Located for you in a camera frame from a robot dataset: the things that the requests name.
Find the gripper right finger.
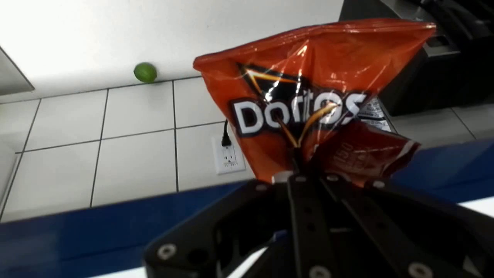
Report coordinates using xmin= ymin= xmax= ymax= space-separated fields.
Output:
xmin=319 ymin=175 xmax=494 ymax=278

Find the white wall socket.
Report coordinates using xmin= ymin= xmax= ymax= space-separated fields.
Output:
xmin=211 ymin=136 xmax=246 ymax=175

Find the orange chip packet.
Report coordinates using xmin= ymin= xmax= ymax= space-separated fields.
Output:
xmin=193 ymin=18 xmax=437 ymax=188

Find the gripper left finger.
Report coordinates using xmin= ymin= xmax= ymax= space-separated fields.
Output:
xmin=143 ymin=171 xmax=335 ymax=278

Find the green lime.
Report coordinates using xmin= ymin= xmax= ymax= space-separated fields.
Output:
xmin=134 ymin=62 xmax=158 ymax=84

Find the black coffee machine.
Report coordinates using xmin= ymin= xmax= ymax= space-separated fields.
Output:
xmin=338 ymin=0 xmax=494 ymax=117

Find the black power plug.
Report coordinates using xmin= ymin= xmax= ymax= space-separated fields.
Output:
xmin=221 ymin=120 xmax=232 ymax=147

